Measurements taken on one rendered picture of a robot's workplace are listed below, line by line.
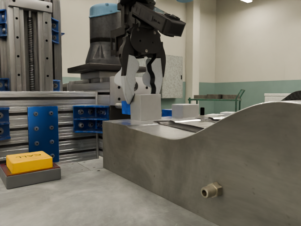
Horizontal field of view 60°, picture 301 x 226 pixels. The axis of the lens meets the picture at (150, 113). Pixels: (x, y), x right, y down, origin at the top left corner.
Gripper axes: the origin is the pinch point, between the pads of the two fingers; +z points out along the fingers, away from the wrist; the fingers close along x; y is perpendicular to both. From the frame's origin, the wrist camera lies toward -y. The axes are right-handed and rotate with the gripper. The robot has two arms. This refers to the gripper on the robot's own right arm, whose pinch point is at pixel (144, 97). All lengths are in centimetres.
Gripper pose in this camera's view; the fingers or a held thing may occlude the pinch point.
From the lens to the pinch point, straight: 51.9
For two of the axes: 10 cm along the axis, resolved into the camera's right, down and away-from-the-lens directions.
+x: -8.0, 0.4, -6.0
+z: 0.0, 10.0, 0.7
